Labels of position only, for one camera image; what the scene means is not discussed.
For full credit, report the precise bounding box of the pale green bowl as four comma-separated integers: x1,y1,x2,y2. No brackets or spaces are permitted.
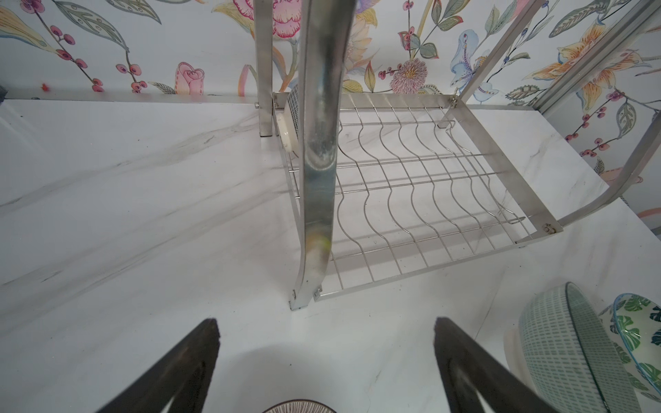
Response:
504,282,641,412

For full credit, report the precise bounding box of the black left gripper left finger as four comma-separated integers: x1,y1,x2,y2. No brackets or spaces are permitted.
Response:
100,318,220,412

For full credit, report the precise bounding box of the stainless steel dish rack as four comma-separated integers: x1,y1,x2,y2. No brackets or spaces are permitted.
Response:
236,1,660,310

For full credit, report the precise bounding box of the pink striped bowl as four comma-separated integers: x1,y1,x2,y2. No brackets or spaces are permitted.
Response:
263,399,336,413

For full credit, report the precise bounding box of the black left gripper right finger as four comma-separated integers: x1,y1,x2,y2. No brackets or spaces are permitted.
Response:
434,317,554,412

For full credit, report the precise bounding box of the green leaf pattern bowl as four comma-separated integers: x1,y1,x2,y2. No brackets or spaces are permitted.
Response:
598,293,660,403

